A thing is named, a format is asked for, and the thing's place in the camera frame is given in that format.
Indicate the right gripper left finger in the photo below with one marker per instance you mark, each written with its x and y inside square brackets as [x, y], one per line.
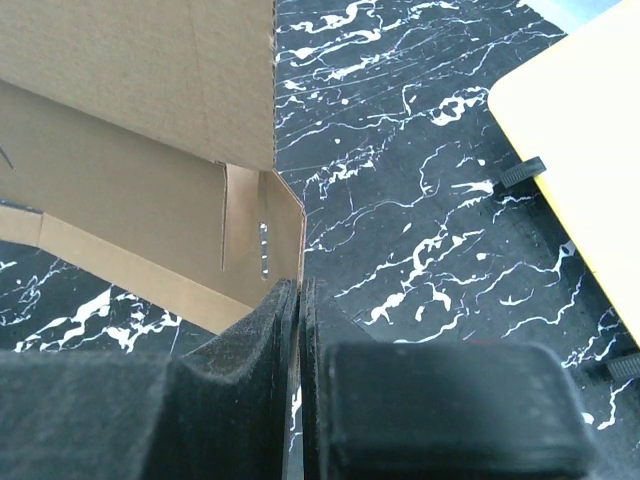
[217, 412]

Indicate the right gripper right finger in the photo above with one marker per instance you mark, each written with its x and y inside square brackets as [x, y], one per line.
[434, 410]

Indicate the brown cardboard box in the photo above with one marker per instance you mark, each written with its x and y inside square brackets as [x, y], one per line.
[138, 143]

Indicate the white board yellow frame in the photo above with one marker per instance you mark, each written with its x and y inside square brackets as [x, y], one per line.
[571, 113]

